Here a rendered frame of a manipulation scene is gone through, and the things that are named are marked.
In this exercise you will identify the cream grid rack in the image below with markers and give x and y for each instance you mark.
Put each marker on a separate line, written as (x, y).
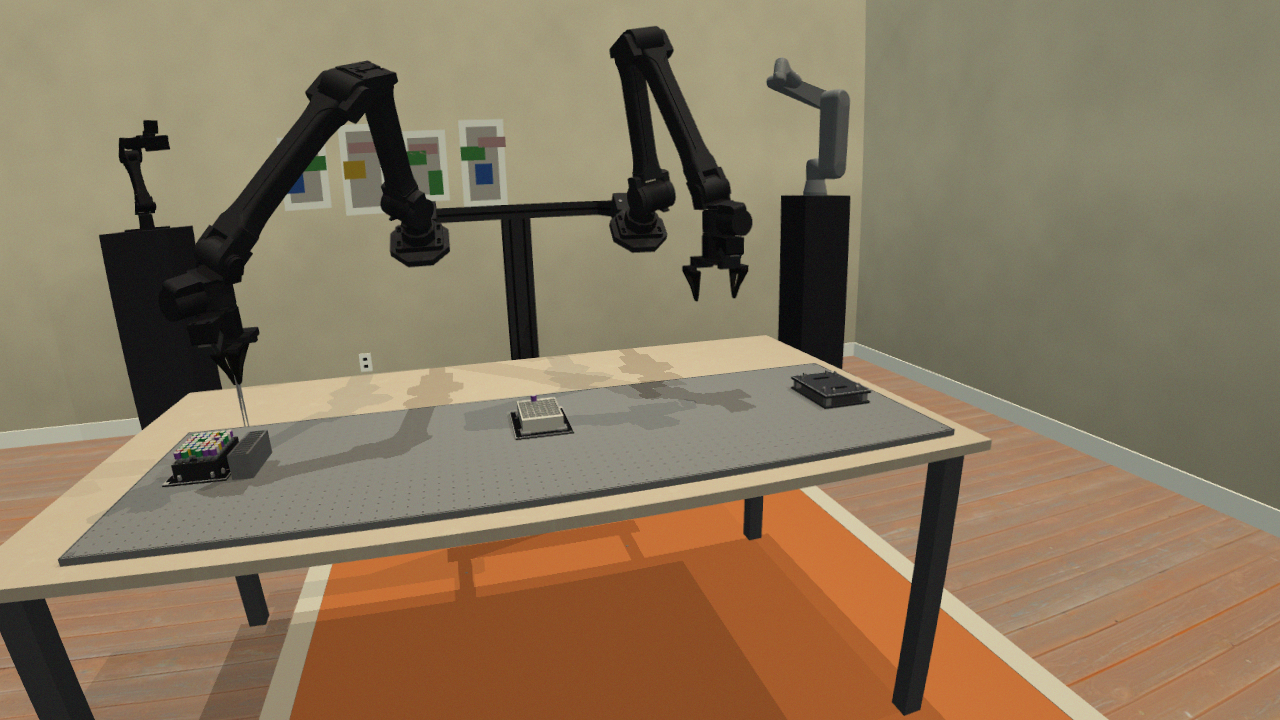
(544, 416)

